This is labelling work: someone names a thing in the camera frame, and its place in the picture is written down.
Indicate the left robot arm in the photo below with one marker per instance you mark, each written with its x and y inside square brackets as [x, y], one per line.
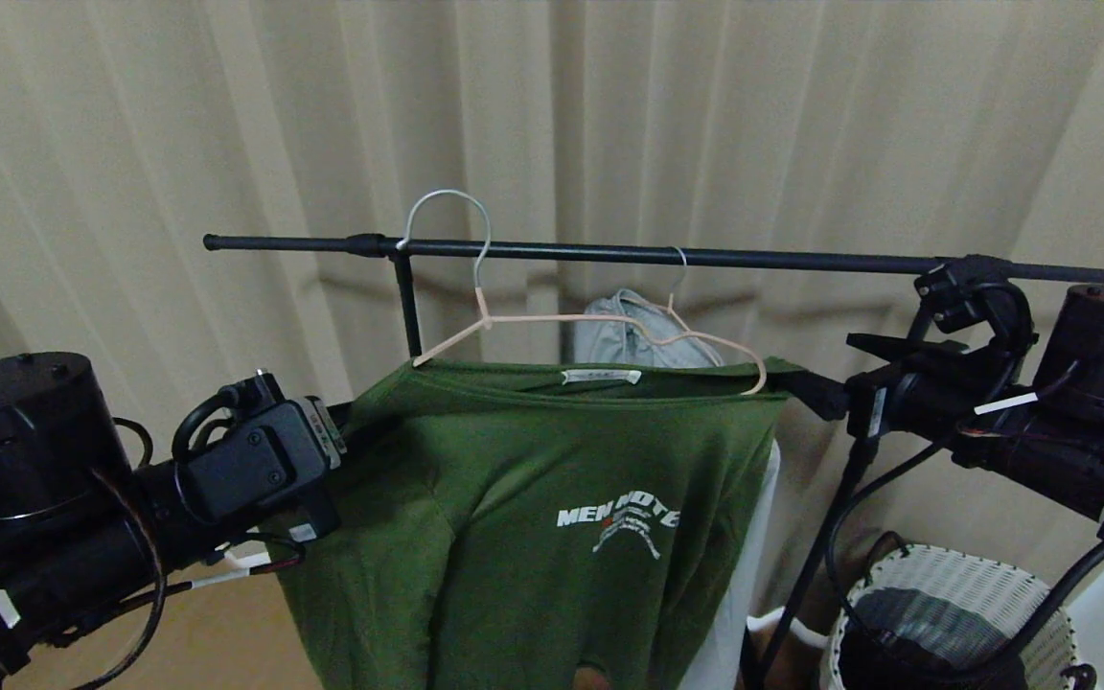
[25, 431]

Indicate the pink clothes hanger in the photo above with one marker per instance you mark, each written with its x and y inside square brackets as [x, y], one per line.
[481, 287]
[678, 278]

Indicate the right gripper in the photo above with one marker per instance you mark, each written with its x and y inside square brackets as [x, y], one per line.
[916, 407]

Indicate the pale grey shorts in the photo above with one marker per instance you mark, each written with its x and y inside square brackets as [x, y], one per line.
[629, 335]

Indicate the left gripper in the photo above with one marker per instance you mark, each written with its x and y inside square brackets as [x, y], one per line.
[82, 575]

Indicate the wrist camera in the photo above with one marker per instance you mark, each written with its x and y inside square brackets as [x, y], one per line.
[255, 460]
[954, 287]

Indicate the green garment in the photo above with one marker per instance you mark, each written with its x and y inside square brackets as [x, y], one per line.
[514, 460]

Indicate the black clothes rack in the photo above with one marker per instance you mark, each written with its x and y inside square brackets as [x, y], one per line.
[609, 253]

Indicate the white laundry basket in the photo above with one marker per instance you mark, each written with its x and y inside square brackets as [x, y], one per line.
[974, 575]

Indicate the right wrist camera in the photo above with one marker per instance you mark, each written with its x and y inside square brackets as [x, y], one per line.
[954, 287]

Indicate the beige curtain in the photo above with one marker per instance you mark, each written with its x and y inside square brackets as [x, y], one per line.
[178, 115]

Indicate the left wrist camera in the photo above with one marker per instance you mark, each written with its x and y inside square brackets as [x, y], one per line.
[255, 460]

